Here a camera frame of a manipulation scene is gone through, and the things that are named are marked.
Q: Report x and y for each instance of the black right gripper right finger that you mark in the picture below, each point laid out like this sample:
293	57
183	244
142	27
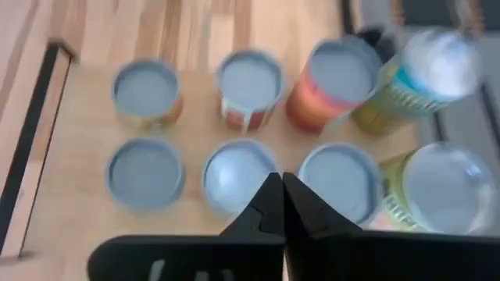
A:
324	250

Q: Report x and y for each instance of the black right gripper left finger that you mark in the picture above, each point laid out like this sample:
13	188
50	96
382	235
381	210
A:
254	250

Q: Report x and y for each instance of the short yellow-green can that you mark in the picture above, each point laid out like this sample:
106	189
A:
230	171

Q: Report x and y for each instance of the teal labelled can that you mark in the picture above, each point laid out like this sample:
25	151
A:
146	173

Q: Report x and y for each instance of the red labelled can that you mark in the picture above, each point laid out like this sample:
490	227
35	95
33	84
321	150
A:
340	74

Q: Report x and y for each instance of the orange-gold labelled can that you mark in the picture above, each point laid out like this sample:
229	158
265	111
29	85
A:
146	91

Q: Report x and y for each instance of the tall yellow can teal band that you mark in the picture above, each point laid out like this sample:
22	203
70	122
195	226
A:
437	66

